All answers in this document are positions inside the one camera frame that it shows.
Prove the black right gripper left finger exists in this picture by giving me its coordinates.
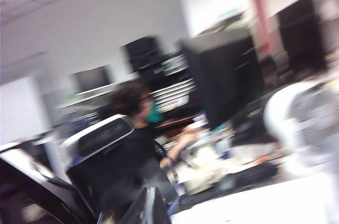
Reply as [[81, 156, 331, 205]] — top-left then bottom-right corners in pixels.
[[0, 149, 93, 224]]

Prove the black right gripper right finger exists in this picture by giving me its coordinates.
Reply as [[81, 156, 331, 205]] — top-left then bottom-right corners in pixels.
[[119, 185, 173, 224]]

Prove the person in black shirt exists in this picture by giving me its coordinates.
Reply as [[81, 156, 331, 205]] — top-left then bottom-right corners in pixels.
[[97, 79, 204, 219]]

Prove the black office chair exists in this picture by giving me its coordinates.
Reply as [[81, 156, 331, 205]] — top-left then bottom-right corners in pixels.
[[62, 114, 149, 209]]

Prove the black computer monitor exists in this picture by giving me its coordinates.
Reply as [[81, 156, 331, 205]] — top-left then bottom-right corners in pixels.
[[180, 26, 265, 131]]

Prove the white desk fan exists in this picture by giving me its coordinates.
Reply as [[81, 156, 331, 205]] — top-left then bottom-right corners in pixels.
[[264, 79, 339, 180]]

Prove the red pillar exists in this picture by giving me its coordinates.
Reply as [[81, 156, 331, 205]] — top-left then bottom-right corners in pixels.
[[247, 0, 279, 52]]

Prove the black cabinet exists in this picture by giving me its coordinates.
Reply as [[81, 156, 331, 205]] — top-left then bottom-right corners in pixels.
[[276, 0, 339, 71]]

